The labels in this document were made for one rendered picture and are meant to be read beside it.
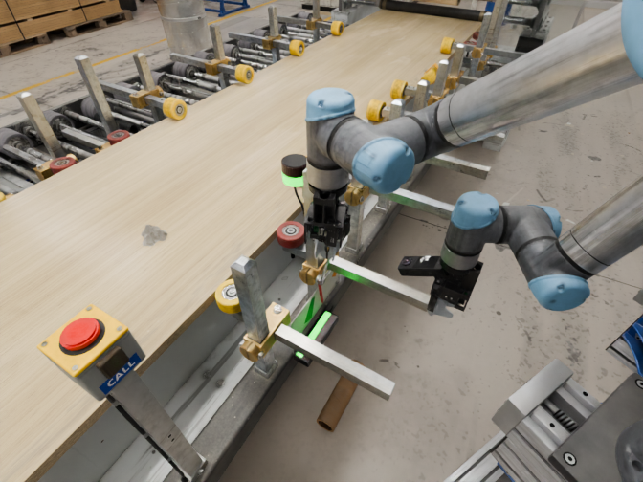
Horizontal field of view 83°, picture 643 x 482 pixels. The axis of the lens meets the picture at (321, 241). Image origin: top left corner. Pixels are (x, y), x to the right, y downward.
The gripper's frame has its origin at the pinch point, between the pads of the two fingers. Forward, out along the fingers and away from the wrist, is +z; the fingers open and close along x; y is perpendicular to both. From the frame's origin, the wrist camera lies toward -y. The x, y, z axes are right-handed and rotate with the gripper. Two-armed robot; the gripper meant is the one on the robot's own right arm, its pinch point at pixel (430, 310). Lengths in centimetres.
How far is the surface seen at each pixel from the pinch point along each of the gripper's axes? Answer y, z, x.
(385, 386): -1.7, -2.8, -25.3
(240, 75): -121, -14, 76
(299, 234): -38.6, -8.7, -0.5
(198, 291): -49, -8, -29
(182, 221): -71, -8, -12
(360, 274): -19.2, -3.8, -1.3
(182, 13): -344, 13, 245
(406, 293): -6.6, -3.7, -0.9
